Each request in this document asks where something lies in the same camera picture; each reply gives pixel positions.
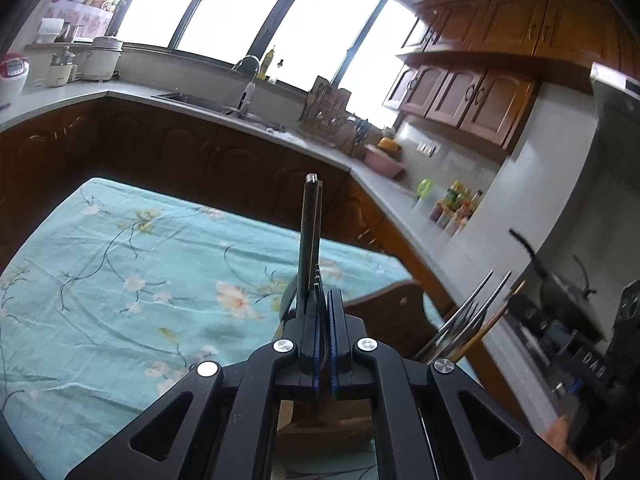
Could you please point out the kitchen faucet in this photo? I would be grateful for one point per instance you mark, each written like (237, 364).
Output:
(247, 82)

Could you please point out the pink basin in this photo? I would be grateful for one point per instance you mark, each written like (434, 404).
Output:
(385, 161)

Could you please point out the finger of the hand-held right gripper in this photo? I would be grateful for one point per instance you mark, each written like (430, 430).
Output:
(572, 389)

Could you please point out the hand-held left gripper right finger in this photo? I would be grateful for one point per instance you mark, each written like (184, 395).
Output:
(334, 360)

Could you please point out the wooden cabinets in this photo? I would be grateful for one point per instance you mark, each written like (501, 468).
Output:
(500, 45)
(175, 160)

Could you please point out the wooden upper cabinets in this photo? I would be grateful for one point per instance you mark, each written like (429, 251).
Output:
(500, 45)

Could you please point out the wooden cutting board rack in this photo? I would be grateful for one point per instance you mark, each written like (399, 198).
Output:
(325, 105)

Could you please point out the steel kitchen sink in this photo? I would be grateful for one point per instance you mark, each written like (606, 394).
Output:
(192, 99)

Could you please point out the floral teal tablecloth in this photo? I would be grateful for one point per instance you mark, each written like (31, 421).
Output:
(125, 285)

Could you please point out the black stove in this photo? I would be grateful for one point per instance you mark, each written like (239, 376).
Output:
(540, 325)

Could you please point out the range hood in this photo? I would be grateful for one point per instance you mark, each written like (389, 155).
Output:
(617, 120)

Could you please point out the wall switch plate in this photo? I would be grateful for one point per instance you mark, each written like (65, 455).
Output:
(429, 147)

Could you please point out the green cup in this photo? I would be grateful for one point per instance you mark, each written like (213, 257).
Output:
(425, 187)

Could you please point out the yellow bowl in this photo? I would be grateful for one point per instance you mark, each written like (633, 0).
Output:
(390, 145)

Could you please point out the wooden lower cabinets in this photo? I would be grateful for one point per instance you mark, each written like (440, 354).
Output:
(175, 160)

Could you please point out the yellow oil bottle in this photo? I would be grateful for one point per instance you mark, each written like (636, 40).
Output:
(270, 62)

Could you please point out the long silver fork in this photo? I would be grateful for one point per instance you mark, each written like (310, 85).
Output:
(465, 312)

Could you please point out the yellow chopstick red patterned end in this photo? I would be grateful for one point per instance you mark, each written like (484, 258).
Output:
(492, 322)

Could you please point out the person's right hand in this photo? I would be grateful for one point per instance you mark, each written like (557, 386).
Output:
(562, 442)

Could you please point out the group of spice jars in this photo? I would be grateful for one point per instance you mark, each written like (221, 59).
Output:
(457, 205)

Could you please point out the red and white rice cooker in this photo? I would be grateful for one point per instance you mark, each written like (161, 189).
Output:
(12, 75)

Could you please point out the kitchen window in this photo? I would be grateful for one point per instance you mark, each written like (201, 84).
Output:
(260, 15)

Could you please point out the knife block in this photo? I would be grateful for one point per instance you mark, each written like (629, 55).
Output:
(360, 132)

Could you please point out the white slow cooker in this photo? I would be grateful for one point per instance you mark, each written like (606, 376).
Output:
(102, 57)

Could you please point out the grey kitchen countertop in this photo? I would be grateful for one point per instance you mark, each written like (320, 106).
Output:
(320, 147)

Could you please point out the small white jug appliance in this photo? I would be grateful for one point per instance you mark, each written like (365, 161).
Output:
(62, 67)

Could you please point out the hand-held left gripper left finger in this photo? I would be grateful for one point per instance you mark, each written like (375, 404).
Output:
(314, 370)

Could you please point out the wooden utensil holder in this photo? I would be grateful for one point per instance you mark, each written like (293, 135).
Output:
(395, 305)

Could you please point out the clear glass bottle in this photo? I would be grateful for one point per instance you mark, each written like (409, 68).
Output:
(279, 69)

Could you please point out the white storage box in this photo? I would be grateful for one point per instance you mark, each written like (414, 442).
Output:
(50, 30)

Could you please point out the black frying pan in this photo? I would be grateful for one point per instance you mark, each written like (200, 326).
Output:
(570, 287)

